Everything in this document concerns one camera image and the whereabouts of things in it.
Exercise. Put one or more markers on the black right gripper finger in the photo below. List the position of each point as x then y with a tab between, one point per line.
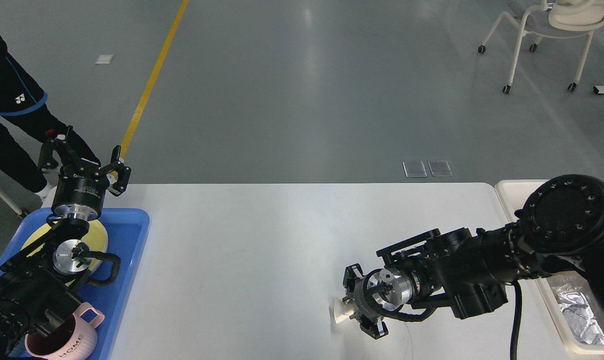
374	327
353	285

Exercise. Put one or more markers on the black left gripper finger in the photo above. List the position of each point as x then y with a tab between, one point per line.
58	156
114	176

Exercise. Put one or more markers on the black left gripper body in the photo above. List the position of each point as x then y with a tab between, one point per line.
79	196

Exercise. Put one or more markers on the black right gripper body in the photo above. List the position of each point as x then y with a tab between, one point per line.
366	305

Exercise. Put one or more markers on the white paper cup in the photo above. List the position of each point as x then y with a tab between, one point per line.
341	309

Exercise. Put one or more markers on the yellow plastic plate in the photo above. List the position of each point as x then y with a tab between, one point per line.
97	235

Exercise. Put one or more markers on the pink HOME mug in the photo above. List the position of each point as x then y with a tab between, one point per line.
75	339

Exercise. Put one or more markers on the silver foil bag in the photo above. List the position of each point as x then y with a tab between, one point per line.
578	314

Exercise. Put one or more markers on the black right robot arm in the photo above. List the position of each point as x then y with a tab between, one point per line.
559	228

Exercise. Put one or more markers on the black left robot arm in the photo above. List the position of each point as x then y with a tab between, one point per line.
39	285

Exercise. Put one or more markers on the blue plastic tray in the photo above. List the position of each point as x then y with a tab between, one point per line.
127	230

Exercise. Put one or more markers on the person in black jacket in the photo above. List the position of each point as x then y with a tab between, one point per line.
23	103

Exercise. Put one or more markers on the white chair leg left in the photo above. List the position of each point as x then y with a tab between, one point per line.
20	211

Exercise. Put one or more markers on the white floor marker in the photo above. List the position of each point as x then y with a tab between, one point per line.
104	59

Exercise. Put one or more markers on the clear floor plate left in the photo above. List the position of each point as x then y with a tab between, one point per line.
415	169

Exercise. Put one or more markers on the clear floor plate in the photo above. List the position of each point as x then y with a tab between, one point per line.
415	169
440	168

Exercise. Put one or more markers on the clear floor plate right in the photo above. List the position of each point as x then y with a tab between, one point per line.
440	168

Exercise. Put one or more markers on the white office chair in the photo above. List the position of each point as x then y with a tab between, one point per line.
553	19

